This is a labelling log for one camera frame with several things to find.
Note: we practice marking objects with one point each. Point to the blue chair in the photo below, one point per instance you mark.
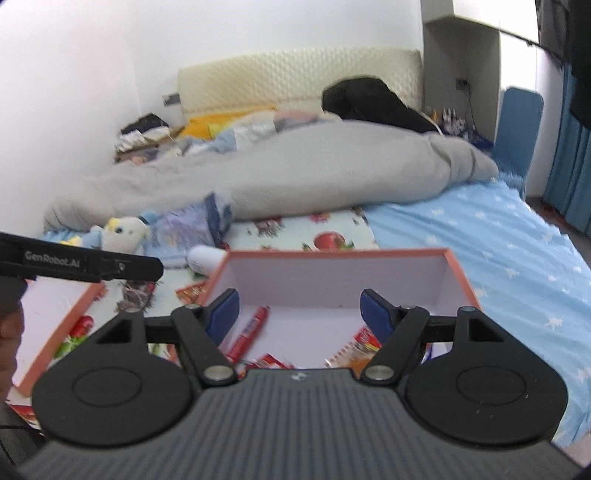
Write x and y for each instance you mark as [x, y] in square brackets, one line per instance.
[517, 134]

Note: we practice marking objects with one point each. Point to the orange white snack packet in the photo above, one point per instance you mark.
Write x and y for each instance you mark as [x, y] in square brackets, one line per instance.
[355, 350]

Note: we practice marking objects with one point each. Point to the red sausage stick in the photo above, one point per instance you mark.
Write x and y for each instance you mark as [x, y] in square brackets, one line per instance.
[251, 330]

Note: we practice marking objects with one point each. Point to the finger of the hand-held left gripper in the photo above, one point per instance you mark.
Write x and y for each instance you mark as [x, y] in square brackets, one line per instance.
[134, 268]

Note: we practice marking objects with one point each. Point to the blue white plastic bag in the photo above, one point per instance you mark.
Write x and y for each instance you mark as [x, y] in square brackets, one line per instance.
[184, 230]

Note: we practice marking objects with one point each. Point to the black clothing pile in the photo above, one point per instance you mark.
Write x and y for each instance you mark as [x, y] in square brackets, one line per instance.
[364, 99]

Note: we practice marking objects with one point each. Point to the yellow pillow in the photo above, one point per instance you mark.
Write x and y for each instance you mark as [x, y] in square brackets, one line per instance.
[198, 127]

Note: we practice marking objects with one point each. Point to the orange cardboard box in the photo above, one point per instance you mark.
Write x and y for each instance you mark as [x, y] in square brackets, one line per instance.
[323, 286]

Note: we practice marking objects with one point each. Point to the grey duvet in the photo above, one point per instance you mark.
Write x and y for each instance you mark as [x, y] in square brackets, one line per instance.
[323, 166]

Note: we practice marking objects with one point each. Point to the black wall outlet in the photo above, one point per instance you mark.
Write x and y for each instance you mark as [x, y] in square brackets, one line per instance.
[461, 83]

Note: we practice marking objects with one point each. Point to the white cloth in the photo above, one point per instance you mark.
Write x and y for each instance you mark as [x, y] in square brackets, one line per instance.
[131, 138]

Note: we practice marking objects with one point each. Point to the red yellow snack packet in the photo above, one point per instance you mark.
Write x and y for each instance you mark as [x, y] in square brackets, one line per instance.
[191, 293]

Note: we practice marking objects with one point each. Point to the cream padded headboard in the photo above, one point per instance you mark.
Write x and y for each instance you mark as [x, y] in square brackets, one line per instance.
[277, 76]

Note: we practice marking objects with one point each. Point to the white bedside cabinet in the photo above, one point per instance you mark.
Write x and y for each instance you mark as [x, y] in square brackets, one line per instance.
[480, 50]

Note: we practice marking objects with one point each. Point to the group of small bottles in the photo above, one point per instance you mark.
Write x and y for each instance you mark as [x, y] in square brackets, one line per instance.
[450, 120]

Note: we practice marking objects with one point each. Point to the brown cardboard box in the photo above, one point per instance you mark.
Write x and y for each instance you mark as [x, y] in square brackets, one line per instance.
[134, 158]

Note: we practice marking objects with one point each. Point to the black cloth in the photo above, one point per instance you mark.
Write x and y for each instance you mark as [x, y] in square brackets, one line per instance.
[145, 122]

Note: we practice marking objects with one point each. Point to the blue curtain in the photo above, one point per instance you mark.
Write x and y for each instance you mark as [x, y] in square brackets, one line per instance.
[568, 175]

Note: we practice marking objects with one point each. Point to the grey wall plate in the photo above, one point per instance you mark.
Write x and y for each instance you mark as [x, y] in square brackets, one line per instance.
[171, 99]

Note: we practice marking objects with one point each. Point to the hanging dark clothes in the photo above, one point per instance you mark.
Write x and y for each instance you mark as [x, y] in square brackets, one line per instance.
[581, 46]

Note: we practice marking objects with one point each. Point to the person's left hand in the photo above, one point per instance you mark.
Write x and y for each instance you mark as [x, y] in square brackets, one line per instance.
[9, 350]

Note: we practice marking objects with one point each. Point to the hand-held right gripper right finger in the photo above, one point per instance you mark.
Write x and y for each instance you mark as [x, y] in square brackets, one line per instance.
[375, 311]

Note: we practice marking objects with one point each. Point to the fruit printed mat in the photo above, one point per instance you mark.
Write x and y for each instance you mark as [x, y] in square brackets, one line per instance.
[295, 233]

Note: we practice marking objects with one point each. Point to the white blue plush toy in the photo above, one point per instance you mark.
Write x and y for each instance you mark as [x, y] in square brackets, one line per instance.
[124, 230]

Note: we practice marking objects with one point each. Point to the red white snack tube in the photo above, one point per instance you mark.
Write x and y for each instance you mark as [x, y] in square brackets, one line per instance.
[205, 258]

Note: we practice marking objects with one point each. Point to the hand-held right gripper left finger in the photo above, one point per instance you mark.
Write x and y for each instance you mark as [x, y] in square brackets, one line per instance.
[225, 311]

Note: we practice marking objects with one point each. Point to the orange box lid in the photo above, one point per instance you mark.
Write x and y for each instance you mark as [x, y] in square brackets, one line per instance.
[51, 323]

